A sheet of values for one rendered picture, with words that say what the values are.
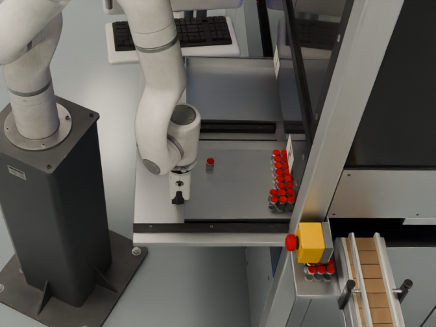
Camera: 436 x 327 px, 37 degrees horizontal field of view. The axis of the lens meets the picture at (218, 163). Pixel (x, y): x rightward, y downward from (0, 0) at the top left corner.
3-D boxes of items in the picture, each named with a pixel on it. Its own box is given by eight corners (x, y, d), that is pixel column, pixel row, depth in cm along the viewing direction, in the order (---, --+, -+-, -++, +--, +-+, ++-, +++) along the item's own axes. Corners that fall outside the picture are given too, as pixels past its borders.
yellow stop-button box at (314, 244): (322, 237, 159) (328, 221, 153) (327, 263, 154) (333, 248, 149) (292, 237, 158) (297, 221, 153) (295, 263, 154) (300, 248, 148)
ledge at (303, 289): (342, 253, 168) (344, 249, 166) (350, 298, 160) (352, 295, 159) (289, 253, 167) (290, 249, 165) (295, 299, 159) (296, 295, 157)
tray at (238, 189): (300, 148, 186) (302, 141, 184) (313, 225, 170) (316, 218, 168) (181, 148, 183) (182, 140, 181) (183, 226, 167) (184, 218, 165)
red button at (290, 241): (298, 239, 156) (301, 231, 153) (300, 254, 154) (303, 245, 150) (283, 239, 156) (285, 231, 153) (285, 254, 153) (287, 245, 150)
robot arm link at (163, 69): (136, 72, 122) (170, 185, 142) (185, 28, 131) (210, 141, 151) (102, 62, 127) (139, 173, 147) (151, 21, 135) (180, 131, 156)
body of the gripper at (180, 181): (196, 174, 152) (193, 202, 161) (194, 141, 158) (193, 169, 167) (163, 174, 151) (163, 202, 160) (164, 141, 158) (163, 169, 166)
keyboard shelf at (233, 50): (226, 6, 240) (226, 0, 238) (241, 58, 223) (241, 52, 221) (103, 13, 233) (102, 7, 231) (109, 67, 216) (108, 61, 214)
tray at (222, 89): (290, 67, 207) (292, 59, 205) (301, 128, 191) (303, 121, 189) (184, 65, 204) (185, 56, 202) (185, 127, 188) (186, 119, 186)
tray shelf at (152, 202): (288, 61, 212) (289, 56, 210) (318, 246, 169) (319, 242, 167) (140, 58, 208) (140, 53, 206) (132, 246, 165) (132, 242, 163)
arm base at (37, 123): (-10, 136, 184) (-24, 89, 169) (30, 94, 195) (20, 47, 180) (47, 161, 180) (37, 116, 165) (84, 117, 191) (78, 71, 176)
